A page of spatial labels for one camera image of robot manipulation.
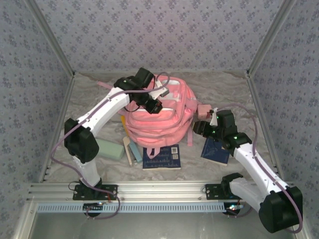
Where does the small pink box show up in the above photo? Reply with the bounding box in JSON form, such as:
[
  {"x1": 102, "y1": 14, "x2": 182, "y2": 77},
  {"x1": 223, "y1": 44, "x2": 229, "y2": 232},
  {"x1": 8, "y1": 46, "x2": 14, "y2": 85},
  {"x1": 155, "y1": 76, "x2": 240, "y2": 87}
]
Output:
[{"x1": 196, "y1": 104, "x2": 213, "y2": 120}]

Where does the pink backpack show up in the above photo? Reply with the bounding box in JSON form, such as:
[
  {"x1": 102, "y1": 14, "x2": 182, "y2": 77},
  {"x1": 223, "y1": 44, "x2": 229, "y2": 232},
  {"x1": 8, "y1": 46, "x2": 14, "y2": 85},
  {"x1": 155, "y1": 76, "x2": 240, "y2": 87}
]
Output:
[{"x1": 97, "y1": 74, "x2": 204, "y2": 160}]

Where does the dark blue book with QR codes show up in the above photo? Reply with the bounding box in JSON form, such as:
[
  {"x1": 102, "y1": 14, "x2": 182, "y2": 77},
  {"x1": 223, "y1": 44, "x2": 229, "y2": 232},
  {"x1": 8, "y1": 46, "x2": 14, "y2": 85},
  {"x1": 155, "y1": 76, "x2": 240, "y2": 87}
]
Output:
[{"x1": 142, "y1": 144, "x2": 181, "y2": 171}]

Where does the light blue and beige stapler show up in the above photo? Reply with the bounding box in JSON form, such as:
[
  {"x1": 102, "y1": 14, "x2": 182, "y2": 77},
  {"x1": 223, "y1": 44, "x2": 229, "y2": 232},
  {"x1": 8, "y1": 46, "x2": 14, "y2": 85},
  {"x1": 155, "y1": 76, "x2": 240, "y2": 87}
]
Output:
[{"x1": 122, "y1": 136, "x2": 143, "y2": 167}]

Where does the mint green pencil case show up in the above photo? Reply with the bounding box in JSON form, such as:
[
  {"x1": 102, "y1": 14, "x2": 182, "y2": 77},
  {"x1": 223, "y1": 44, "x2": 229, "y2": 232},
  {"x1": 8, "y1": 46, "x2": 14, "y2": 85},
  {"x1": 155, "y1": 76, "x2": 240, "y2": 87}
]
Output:
[{"x1": 96, "y1": 138, "x2": 125, "y2": 160}]

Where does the dark blue book with yellow label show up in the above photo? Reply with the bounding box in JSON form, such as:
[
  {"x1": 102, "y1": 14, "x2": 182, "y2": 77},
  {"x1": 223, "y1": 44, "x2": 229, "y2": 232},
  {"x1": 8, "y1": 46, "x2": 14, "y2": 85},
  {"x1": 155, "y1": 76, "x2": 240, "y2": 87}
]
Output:
[{"x1": 200, "y1": 138, "x2": 230, "y2": 167}]

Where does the small black circuit board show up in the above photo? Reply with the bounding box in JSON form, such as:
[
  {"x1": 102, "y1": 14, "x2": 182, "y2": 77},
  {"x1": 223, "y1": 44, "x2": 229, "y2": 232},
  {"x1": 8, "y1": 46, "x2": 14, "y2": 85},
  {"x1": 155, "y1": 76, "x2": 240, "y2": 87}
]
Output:
[
  {"x1": 83, "y1": 203, "x2": 104, "y2": 214},
  {"x1": 223, "y1": 203, "x2": 244, "y2": 216}
]

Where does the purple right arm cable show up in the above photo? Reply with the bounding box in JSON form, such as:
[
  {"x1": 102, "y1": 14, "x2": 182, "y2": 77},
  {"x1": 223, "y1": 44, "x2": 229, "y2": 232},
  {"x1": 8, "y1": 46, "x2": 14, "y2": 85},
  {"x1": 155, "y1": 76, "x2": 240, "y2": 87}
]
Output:
[{"x1": 215, "y1": 103, "x2": 305, "y2": 235}]

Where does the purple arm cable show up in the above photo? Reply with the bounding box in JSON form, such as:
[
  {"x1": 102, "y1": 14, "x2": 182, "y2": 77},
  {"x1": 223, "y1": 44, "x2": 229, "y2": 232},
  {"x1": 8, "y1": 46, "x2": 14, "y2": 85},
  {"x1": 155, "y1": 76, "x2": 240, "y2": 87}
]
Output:
[
  {"x1": 215, "y1": 103, "x2": 305, "y2": 235},
  {"x1": 50, "y1": 71, "x2": 171, "y2": 220}
]

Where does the aluminium side rail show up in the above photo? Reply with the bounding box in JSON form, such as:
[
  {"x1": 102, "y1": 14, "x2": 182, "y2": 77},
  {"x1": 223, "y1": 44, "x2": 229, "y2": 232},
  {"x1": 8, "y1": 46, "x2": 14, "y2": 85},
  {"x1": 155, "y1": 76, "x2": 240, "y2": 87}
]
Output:
[
  {"x1": 245, "y1": 71, "x2": 286, "y2": 181},
  {"x1": 38, "y1": 73, "x2": 77, "y2": 184}
]

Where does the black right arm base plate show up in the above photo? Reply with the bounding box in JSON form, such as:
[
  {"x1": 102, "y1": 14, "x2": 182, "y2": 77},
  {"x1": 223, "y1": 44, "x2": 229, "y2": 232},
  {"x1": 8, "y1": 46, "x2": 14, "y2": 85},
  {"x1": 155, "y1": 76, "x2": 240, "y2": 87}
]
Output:
[{"x1": 204, "y1": 183, "x2": 251, "y2": 201}]

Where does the aluminium front rail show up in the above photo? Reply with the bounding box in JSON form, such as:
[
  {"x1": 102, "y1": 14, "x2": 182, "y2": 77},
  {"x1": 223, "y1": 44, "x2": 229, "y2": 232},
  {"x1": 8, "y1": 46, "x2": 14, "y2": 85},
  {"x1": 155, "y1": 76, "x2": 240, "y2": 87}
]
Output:
[{"x1": 24, "y1": 181, "x2": 299, "y2": 202}]

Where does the aluminium corner post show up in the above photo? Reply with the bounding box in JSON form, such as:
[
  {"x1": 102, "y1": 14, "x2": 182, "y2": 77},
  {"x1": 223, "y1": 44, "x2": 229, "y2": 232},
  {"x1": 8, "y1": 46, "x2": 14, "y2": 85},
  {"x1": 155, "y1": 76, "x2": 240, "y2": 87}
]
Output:
[
  {"x1": 246, "y1": 0, "x2": 299, "y2": 78},
  {"x1": 24, "y1": 0, "x2": 75, "y2": 77}
]

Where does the light blue slotted cable duct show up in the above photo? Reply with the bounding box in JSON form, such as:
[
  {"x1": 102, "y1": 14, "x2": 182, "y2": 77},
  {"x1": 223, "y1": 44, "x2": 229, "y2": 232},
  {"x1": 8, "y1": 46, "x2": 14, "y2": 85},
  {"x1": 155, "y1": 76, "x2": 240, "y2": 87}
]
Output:
[{"x1": 36, "y1": 202, "x2": 226, "y2": 214}]

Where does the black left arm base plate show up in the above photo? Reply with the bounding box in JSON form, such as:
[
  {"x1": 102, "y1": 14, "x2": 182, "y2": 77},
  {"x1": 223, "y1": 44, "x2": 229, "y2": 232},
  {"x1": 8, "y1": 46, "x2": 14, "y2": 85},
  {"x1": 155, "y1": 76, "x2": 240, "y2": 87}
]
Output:
[{"x1": 72, "y1": 183, "x2": 118, "y2": 201}]

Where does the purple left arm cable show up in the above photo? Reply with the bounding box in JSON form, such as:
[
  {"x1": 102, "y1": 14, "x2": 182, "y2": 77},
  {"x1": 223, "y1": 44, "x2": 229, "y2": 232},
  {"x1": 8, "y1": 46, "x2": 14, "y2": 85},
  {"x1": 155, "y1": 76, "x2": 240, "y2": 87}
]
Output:
[{"x1": 50, "y1": 71, "x2": 171, "y2": 220}]

